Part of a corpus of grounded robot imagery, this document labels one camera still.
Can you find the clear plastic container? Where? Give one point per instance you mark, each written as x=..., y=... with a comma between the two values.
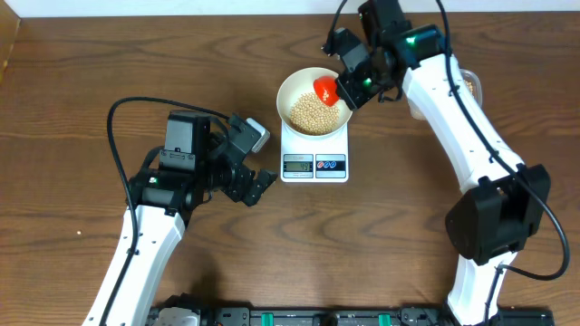
x=466, y=75

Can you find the cardboard box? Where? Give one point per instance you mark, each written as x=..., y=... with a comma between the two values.
x=9, y=27

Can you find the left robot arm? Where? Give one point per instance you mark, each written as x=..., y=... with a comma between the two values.
x=158, y=211

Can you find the white ceramic bowl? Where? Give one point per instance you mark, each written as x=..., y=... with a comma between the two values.
x=299, y=83

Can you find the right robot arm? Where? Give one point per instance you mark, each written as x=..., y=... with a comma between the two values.
x=502, y=199

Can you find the white digital kitchen scale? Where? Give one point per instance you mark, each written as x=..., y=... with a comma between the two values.
x=314, y=159

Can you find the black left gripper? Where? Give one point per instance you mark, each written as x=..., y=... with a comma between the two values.
x=236, y=187

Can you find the soybeans in container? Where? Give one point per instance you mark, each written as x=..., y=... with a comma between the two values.
x=470, y=87

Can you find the soybeans in bowl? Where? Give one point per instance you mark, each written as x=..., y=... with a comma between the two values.
x=311, y=116

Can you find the red plastic measuring scoop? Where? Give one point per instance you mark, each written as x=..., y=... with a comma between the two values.
x=325, y=89

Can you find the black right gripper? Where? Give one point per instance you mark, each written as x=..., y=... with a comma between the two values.
x=346, y=85

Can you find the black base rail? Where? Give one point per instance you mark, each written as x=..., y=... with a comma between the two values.
x=185, y=309

